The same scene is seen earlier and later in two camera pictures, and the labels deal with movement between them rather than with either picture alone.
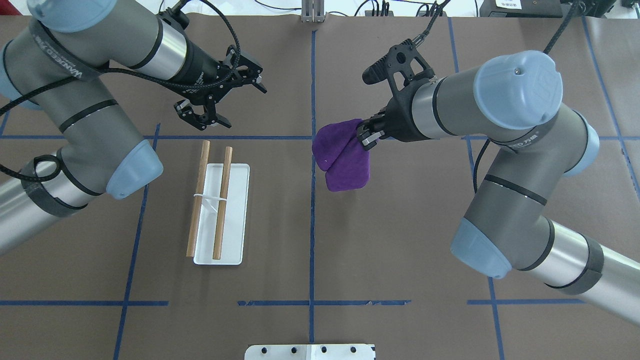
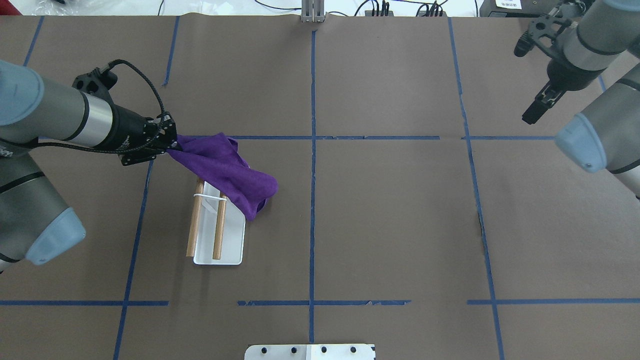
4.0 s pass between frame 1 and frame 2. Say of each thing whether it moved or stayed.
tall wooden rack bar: stayed
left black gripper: moved
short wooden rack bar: stayed
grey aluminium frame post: stayed
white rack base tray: stayed
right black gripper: moved
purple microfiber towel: moved
